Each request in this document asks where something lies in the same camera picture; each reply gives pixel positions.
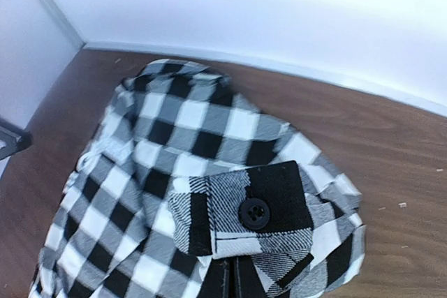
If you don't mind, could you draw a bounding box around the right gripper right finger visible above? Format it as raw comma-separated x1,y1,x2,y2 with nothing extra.
234,256,266,298

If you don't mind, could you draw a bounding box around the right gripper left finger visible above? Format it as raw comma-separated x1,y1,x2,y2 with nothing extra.
202,258,233,298

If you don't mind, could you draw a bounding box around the black white plaid shirt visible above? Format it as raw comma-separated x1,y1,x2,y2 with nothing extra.
29,59,365,297

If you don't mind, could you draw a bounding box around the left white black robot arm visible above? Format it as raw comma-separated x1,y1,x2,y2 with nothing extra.
0,117,33,160

